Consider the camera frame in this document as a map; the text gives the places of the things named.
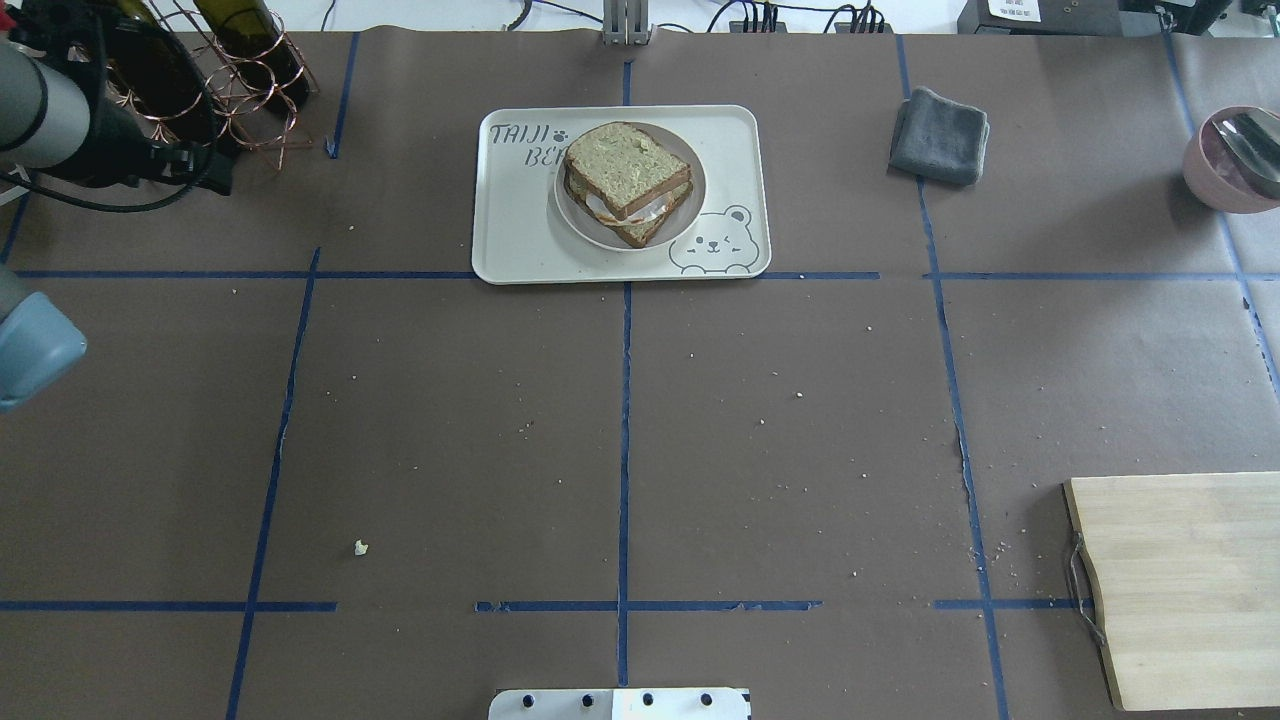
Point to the bread slice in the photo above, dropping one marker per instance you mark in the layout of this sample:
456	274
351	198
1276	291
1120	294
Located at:
624	239
624	165

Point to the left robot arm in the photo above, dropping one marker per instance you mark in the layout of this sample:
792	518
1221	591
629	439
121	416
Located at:
64	137

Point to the fried egg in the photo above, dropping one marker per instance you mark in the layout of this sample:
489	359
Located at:
656	209

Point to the pink bowl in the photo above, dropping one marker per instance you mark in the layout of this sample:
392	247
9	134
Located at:
1212	173

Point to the aluminium frame post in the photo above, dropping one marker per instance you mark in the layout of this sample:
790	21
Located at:
626	23

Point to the wooden cutting board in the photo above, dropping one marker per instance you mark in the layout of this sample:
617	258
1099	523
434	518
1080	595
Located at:
1184	578

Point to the metal scoop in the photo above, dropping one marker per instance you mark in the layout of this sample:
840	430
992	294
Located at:
1252	138

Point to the copper wire bottle rack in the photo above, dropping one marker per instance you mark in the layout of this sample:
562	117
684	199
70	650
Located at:
246	117

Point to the dark green wine bottle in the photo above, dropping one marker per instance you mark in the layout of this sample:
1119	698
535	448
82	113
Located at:
158	76

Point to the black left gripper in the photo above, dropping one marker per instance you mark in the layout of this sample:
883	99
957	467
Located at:
118	135

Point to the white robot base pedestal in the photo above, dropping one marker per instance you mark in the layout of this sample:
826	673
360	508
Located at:
623	703

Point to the grey folded cloth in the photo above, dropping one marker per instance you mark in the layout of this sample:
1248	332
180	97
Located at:
939	138

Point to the cream bear tray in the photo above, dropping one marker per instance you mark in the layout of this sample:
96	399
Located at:
520	237

